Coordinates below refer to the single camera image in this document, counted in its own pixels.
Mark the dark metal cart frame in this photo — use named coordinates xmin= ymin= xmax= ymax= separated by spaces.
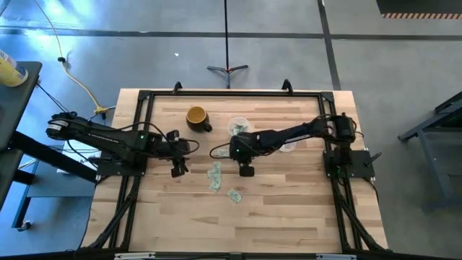
xmin=398 ymin=90 xmax=462 ymax=212

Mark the yellow power cable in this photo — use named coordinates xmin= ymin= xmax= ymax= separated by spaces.
xmin=33 ymin=0 xmax=110 ymax=116

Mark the black floor cable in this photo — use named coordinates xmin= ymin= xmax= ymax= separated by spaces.
xmin=35 ymin=82 xmax=79 ymax=120

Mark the dark mug yellow inside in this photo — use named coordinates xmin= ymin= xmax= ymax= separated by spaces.
xmin=186 ymin=105 xmax=214 ymax=134

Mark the yellow cylindrical canister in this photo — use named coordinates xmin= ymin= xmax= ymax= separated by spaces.
xmin=0 ymin=49 xmax=30 ymax=88

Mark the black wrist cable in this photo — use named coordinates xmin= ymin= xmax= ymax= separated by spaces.
xmin=158 ymin=138 xmax=201 ymax=158
xmin=209 ymin=142 xmax=234 ymax=160

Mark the black hazard-striped floor mat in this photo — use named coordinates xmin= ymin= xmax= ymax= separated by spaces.
xmin=375 ymin=0 xmax=462 ymax=20

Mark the green banknote bundle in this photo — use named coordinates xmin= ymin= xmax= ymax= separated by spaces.
xmin=232 ymin=121 xmax=249 ymax=137

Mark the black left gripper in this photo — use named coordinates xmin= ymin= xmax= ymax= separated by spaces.
xmin=158 ymin=139 xmax=191 ymax=178

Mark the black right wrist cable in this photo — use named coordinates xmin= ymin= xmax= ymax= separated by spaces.
xmin=209 ymin=142 xmax=234 ymax=160

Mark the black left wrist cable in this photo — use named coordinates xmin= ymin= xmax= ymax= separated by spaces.
xmin=158 ymin=138 xmax=201 ymax=158

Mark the black tripod stand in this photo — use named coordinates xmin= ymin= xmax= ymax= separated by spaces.
xmin=206 ymin=0 xmax=250 ymax=90

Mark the black side table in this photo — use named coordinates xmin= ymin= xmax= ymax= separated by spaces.
xmin=0 ymin=61 xmax=99 ymax=232

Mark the clear round plastic container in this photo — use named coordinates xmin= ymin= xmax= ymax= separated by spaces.
xmin=278 ymin=139 xmax=297 ymax=153
xmin=227 ymin=116 xmax=251 ymax=138

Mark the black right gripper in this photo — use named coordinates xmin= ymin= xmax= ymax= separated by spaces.
xmin=232 ymin=151 xmax=259 ymax=178

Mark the white printed paper sheet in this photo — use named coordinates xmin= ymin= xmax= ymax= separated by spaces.
xmin=57 ymin=139 xmax=102 ymax=173

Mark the black aluminium rig frame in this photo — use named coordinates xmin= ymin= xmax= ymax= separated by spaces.
xmin=0 ymin=78 xmax=462 ymax=260

